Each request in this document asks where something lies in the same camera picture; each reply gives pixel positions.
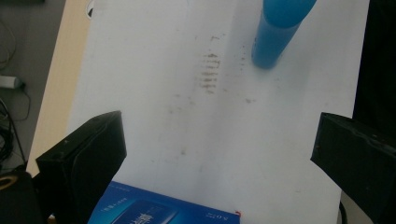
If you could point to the white table cover sheet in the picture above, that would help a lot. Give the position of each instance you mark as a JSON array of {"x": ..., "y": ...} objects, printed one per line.
[{"x": 218, "y": 102}]

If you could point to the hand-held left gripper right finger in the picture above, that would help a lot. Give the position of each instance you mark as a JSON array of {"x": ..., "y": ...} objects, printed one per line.
[{"x": 358, "y": 155}]

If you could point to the white power strip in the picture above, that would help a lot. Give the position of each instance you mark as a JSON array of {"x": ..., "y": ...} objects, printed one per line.
[{"x": 9, "y": 81}]

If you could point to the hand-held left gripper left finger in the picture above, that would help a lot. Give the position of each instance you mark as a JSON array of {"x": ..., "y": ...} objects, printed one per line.
[{"x": 81, "y": 155}]

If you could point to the blue box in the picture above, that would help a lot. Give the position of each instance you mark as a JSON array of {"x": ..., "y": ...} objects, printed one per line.
[{"x": 162, "y": 207}]

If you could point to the blue cylindrical bottle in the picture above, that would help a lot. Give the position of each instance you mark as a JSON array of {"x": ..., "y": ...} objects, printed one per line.
[{"x": 277, "y": 29}]

